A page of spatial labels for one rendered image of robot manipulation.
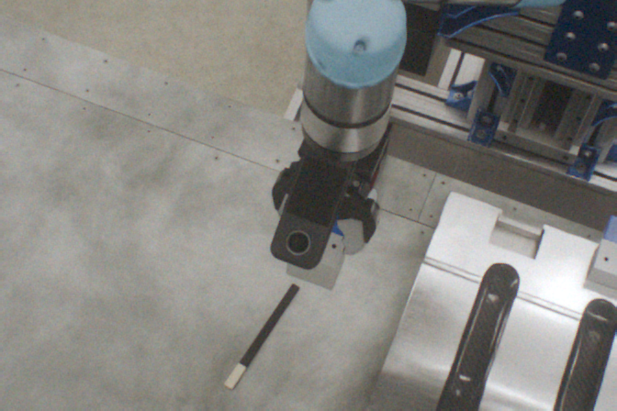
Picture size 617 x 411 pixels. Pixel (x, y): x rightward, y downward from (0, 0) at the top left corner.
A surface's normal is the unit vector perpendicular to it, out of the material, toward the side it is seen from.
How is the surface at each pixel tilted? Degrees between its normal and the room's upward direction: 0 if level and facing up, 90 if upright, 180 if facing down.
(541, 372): 3
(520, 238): 0
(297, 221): 32
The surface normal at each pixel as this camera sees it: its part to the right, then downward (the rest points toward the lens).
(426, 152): 0.06, -0.50
